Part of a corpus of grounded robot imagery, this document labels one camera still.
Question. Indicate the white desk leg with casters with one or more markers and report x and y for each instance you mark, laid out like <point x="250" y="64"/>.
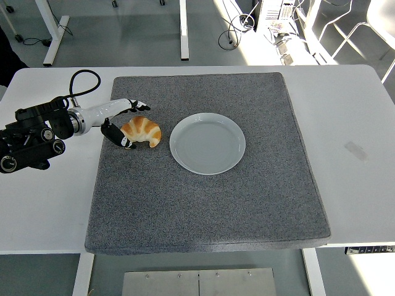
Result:
<point x="10" y="21"/>

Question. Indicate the person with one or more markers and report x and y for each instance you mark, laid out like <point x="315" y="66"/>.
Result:
<point x="8" y="61"/>

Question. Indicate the white computer tower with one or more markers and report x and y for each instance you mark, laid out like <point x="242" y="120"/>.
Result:
<point x="271" y="13"/>

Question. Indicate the grey speckled table mat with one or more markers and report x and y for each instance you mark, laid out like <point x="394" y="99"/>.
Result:
<point x="203" y="203"/>

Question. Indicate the grey metal plate with screws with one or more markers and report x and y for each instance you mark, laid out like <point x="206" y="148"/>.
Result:
<point x="197" y="283"/>

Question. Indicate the white table leg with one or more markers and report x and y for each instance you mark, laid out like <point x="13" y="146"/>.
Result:
<point x="82" y="274"/>
<point x="314" y="274"/>

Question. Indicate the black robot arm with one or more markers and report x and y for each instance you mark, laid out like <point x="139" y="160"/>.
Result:
<point x="31" y="137"/>

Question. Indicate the white background desk leg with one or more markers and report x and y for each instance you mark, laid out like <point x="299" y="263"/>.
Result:
<point x="184" y="31"/>

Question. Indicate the golden croissant bread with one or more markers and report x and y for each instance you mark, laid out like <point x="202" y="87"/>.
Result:
<point x="143" y="128"/>

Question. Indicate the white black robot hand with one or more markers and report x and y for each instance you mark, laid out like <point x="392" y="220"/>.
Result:
<point x="102" y="111"/>

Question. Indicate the table height control panel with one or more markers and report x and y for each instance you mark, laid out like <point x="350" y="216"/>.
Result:
<point x="370" y="250"/>

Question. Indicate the white power strip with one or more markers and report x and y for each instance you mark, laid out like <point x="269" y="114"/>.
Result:
<point x="288" y="50"/>

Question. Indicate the pale grey round plate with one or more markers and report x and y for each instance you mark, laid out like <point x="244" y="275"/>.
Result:
<point x="207" y="145"/>

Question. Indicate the white T-foot desk leg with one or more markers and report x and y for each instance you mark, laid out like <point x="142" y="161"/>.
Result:
<point x="54" y="40"/>

